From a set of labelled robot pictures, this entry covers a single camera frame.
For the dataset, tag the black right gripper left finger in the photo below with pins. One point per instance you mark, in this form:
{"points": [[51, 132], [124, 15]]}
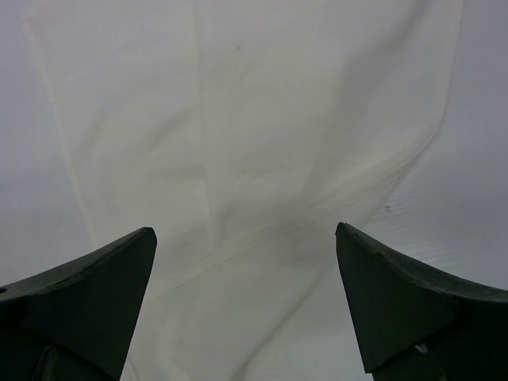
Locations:
{"points": [[76, 321]]}

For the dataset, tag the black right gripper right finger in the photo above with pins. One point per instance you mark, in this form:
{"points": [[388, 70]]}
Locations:
{"points": [[415, 322]]}

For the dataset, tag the white cloth napkin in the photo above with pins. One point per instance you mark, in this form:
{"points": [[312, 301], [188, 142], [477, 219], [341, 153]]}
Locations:
{"points": [[242, 132]]}

